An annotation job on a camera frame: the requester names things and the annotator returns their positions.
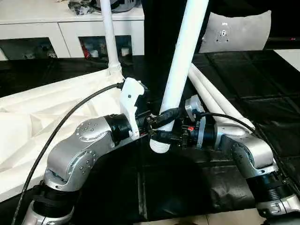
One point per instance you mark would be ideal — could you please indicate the white plastic table leg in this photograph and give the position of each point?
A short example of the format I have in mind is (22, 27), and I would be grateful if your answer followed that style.
(222, 98)
(206, 93)
(182, 58)
(110, 35)

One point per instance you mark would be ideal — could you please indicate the black work mat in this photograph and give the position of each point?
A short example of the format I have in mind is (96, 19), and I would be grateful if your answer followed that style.
(257, 77)

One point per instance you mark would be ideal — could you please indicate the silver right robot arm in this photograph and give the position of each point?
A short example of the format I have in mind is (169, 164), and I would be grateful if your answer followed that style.
(253, 150)

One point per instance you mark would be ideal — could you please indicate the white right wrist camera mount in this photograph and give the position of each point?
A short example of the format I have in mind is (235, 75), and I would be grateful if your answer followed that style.
(194, 105)

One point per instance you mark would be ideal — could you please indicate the white cabinet with glass doors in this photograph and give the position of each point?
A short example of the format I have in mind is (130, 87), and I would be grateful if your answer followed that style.
(35, 25)

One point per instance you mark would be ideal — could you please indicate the black device with red light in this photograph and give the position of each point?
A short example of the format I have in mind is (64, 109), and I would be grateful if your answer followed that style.
(286, 43)

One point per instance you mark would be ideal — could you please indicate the red box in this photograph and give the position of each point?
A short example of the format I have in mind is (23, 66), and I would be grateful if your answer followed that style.
(86, 50)

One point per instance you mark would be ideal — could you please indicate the white plastic table top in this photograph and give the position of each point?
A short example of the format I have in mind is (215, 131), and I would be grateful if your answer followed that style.
(35, 105)

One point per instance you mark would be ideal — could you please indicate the small white box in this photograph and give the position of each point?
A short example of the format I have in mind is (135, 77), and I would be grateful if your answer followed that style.
(125, 52)

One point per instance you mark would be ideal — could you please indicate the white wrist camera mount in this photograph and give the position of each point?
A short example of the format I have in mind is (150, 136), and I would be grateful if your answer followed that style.
(194, 105)
(129, 98)

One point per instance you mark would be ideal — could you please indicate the black box with gold label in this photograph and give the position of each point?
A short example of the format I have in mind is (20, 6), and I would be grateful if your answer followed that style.
(164, 23)

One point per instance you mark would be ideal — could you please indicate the grey bag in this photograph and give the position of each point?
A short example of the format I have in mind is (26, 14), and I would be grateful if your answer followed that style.
(126, 4)

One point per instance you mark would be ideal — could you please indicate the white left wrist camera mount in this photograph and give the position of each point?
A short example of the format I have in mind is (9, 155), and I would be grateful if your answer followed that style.
(129, 98)

